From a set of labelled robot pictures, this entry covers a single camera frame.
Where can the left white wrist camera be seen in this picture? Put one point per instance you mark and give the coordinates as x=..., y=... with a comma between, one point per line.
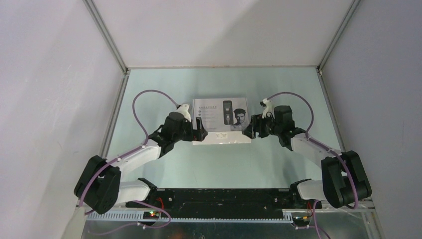
x=184, y=111

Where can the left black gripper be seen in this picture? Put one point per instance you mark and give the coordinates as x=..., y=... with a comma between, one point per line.
x=193, y=131

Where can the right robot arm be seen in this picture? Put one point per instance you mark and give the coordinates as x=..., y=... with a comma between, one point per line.
x=344, y=181

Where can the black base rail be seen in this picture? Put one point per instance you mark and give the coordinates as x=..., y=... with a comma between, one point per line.
x=232, y=204

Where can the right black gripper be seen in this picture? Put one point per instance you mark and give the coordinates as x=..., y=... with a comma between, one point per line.
x=259, y=129

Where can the white storage box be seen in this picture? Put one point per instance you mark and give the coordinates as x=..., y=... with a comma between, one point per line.
x=224, y=119

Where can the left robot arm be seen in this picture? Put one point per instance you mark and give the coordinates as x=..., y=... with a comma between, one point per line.
x=104, y=184

